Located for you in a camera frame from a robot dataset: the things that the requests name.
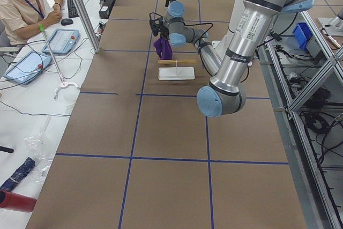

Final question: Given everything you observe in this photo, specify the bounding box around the purple towel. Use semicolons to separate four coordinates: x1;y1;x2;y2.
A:
153;37;173;60

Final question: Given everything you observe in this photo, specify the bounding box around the white base wooden towel rack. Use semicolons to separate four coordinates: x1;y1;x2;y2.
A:
157;59;197;81

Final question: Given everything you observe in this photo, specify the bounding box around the black keyboard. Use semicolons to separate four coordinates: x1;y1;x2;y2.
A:
66;0;79;19

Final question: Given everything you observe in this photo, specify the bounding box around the black computer mouse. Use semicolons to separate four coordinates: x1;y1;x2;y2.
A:
61;18;73;26

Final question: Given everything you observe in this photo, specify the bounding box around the upper blue teach pendant tablet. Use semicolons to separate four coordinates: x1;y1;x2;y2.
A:
48;28;80;55

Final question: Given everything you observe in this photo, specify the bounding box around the blue teach pendant tablet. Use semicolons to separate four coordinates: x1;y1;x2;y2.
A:
48;28;80;55
3;51;52;85

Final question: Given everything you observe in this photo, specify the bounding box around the metal reacher grabber tool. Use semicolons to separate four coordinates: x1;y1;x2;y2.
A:
39;24;80;100

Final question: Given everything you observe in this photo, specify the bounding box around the brown paper table cover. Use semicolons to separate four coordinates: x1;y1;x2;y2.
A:
27;0;306;228

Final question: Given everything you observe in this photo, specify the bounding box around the seated man beige shirt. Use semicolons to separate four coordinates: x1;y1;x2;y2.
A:
1;0;64;46

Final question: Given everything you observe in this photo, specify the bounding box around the lower blue teach pendant tablet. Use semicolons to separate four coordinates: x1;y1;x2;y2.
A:
3;51;52;85

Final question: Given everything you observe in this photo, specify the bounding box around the blue plastic bin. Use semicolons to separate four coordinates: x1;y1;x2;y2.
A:
292;22;313;50

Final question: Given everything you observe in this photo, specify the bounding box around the clear plastic wrapper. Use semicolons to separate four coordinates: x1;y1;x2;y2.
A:
24;116;54;186

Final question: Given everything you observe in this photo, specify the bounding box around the folded dark blue umbrella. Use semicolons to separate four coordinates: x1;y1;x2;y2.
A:
1;157;35;191

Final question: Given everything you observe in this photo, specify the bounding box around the red cylinder tube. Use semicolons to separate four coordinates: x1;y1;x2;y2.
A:
1;190;37;212

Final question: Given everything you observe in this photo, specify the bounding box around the aluminium frame post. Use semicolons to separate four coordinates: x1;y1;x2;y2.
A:
73;0;100;53

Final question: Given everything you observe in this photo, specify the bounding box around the aluminium frame rail right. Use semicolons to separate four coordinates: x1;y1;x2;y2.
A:
256;6;342;228

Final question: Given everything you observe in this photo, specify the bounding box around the black cable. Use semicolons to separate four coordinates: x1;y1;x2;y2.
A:
0;99;71;117

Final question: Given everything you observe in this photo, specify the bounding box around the black camera tripod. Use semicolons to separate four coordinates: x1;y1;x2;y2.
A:
0;146;14;153

